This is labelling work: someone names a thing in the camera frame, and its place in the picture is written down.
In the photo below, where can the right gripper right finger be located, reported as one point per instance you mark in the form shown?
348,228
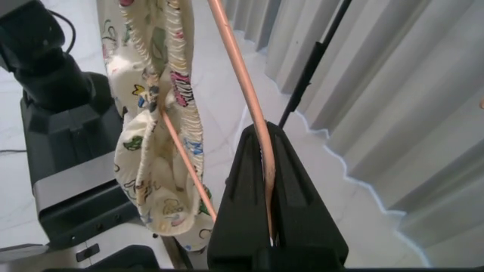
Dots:
302,226

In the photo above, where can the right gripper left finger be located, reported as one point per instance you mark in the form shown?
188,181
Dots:
242,226

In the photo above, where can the cream printed garment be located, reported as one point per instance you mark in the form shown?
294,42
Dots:
151,181

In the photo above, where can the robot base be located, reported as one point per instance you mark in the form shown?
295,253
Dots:
75,132

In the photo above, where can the black clothes rack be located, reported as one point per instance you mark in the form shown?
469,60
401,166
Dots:
312,64

